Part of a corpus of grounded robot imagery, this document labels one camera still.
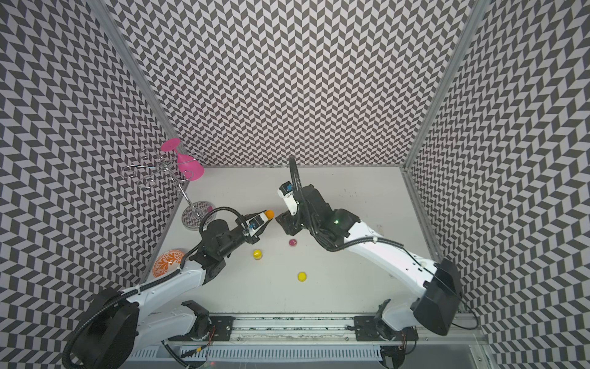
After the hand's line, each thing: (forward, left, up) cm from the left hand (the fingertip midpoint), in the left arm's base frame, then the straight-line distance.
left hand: (266, 214), depth 80 cm
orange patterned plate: (-12, +39, -13) cm, 43 cm away
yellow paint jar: (-8, +5, -16) cm, 18 cm away
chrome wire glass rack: (+25, +52, -3) cm, 58 cm away
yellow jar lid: (-16, -12, -18) cm, 27 cm away
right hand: (-5, -8, +5) cm, 10 cm away
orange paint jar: (-7, -3, +11) cm, 14 cm away
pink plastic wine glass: (+19, +32, +4) cm, 38 cm away
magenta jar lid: (-2, -9, -18) cm, 20 cm away
